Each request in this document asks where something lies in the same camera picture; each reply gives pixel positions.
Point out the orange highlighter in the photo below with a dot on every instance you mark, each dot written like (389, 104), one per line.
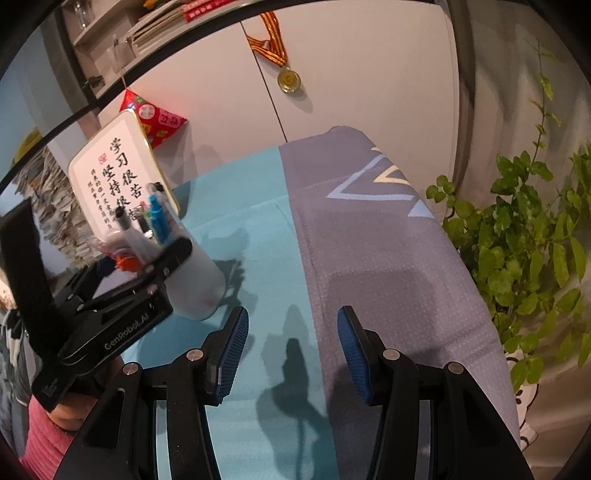
(127, 263)

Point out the tall stack of books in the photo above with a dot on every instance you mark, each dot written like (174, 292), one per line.
(61, 220)

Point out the gold medal with ribbon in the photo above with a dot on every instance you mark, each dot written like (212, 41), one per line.
(272, 50)

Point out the clear gel pen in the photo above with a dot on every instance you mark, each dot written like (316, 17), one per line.
(134, 238)

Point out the pink checkered strawberry pen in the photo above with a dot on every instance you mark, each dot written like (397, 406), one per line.
(157, 188)

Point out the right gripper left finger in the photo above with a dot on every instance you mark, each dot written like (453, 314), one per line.
(118, 438)

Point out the patterned blue grey tablecloth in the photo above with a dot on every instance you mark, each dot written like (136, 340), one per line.
(300, 231)

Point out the person's left hand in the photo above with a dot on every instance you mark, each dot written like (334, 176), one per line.
(71, 412)

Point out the frosted plastic cup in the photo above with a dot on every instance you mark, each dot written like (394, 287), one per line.
(196, 288)

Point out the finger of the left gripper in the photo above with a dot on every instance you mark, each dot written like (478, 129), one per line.
(150, 281)
(83, 285)

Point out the blue pen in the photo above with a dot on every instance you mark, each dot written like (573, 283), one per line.
(160, 218)

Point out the green potted plant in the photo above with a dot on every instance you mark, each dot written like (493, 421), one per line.
(524, 254)

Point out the framed calligraphy sign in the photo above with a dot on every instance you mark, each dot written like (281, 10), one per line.
(113, 170)

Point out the black marker pen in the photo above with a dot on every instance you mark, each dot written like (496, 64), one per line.
(145, 229)

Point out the bookshelf with books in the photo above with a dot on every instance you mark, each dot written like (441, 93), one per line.
(108, 38)

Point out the red hanging ornament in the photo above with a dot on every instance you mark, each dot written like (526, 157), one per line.
(157, 123)

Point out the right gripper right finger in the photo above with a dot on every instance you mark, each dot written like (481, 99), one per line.
(468, 437)

